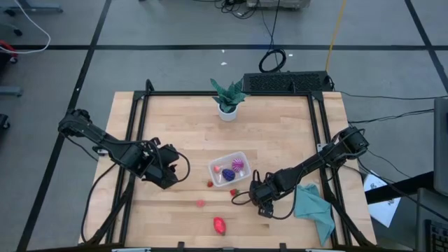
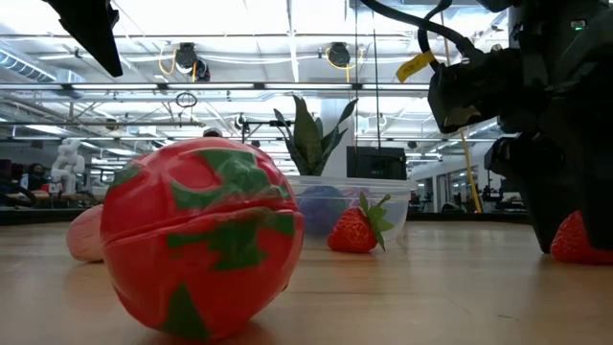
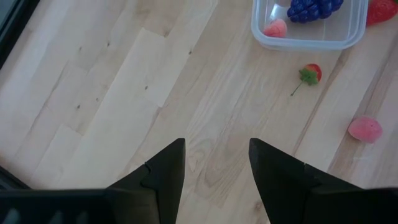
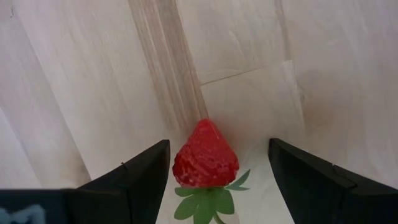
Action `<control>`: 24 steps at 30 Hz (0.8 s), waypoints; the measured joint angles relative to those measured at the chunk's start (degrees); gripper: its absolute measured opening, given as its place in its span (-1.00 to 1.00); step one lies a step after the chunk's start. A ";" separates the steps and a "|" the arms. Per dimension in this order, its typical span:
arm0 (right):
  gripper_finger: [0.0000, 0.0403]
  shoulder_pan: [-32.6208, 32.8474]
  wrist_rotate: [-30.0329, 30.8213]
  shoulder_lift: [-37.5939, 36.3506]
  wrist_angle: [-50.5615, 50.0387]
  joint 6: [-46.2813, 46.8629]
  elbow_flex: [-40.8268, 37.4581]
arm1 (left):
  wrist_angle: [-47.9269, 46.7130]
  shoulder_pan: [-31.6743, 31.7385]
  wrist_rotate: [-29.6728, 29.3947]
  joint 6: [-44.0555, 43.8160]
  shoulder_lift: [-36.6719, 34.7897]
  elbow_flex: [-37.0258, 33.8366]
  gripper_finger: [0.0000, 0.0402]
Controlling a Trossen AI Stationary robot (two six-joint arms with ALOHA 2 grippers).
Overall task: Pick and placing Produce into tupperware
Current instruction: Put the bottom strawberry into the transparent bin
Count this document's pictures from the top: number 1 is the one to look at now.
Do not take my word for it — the red cart part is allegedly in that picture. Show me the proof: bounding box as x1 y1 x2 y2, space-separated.
0 39 19 64

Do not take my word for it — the black keyboard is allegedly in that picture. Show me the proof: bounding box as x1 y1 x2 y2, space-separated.
242 70 332 95
425 219 448 252

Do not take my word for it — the large red toy fruit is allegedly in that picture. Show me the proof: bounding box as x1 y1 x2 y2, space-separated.
213 216 228 236

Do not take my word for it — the teal cloth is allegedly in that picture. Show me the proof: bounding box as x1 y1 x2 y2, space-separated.
293 183 336 248

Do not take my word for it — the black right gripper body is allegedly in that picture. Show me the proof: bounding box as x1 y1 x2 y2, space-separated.
248 176 281 206

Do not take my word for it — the green plant in white pot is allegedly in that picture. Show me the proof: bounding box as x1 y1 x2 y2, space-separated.
209 77 250 123

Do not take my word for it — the yellow cable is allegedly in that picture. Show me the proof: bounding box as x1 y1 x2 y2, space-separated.
324 0 348 73

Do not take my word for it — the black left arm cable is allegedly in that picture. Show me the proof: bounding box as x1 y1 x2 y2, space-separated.
173 148 192 185

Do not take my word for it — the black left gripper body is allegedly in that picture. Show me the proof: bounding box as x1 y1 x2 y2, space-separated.
150 142 181 176

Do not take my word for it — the clear plastic tupperware container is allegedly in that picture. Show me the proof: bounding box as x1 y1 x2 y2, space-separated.
208 150 253 188

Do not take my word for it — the grey metal foot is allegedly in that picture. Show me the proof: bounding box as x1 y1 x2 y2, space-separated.
0 86 25 98

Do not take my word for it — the white cable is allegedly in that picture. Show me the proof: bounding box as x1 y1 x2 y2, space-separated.
0 0 52 55

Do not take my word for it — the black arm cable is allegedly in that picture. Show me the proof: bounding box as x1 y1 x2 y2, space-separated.
230 170 298 221
173 148 192 185

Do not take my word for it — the coiled black cable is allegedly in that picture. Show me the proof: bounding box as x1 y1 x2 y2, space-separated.
258 0 288 74

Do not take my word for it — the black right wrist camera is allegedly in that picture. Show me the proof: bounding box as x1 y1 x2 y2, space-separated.
258 201 275 218

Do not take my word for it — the grey metal stand leg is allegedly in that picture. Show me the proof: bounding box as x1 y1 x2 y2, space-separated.
0 0 64 15

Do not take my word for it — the white paper sheet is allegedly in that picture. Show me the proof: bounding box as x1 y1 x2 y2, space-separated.
363 170 402 228

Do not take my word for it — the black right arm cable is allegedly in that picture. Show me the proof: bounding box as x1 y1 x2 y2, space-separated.
230 170 298 221

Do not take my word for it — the black aluminium table frame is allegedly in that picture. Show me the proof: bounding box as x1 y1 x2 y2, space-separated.
82 78 377 252

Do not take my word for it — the thin black floor cable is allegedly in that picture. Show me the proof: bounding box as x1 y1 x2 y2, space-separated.
337 90 448 101
348 108 435 124

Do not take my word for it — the black desk edge bar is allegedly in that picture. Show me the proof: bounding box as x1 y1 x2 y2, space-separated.
365 171 435 204

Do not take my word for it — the grey equipment box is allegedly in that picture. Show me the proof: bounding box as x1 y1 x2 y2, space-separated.
246 0 312 11

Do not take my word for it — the tangle of black cables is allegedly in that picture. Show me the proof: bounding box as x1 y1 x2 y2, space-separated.
190 0 262 20

